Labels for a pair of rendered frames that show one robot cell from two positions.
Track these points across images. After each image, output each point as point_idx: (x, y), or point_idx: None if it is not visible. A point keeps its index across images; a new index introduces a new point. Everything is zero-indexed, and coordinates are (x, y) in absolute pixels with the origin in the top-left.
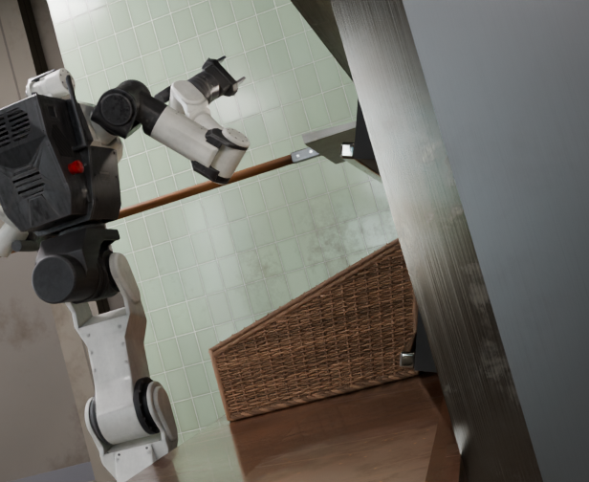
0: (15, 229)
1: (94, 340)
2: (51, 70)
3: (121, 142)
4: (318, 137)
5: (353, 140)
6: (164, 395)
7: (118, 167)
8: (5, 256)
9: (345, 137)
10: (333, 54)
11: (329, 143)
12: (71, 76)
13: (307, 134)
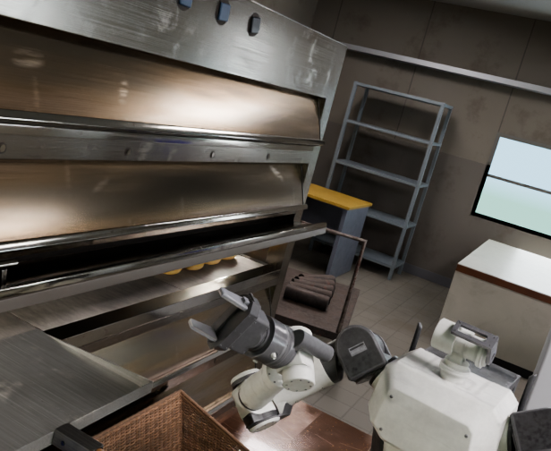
0: None
1: None
2: (463, 322)
3: (369, 399)
4: (136, 381)
5: (51, 397)
6: None
7: (373, 427)
8: None
9: (85, 386)
10: (120, 283)
11: (96, 400)
12: (436, 327)
13: (148, 379)
